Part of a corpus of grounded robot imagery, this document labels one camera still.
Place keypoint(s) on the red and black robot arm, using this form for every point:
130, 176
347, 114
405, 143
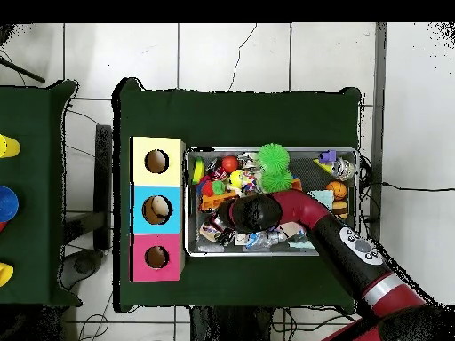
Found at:
313, 217

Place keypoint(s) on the wooden box with three holes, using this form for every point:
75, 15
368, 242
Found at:
174, 195

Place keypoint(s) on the yellow ball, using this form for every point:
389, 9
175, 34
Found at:
236, 178

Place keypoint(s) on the orange plastic tray block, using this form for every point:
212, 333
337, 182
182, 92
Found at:
217, 202

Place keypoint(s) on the colourful polka-dot cloth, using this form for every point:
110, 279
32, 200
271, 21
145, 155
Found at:
248, 179

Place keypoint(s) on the red-orange ball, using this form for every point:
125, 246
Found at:
229, 164

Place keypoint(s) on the yellow-green disc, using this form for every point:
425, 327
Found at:
197, 170

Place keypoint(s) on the large green spiky ball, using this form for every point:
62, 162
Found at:
272, 157

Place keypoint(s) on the green cloth table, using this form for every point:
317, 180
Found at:
234, 121
35, 177

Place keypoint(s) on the blue building block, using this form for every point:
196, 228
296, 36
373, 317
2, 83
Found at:
327, 156

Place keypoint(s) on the small orange basketball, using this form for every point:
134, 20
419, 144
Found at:
336, 190

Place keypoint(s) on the toy burger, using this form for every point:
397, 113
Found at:
340, 209

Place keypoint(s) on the black floor stand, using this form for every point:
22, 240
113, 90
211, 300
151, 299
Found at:
103, 177

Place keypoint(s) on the blue round cap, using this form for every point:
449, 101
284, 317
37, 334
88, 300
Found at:
7, 204

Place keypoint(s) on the yellow cone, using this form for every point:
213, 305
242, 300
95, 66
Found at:
7, 146
5, 274

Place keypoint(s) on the black rod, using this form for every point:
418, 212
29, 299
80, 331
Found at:
21, 70

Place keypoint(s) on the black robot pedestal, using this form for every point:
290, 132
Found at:
234, 327

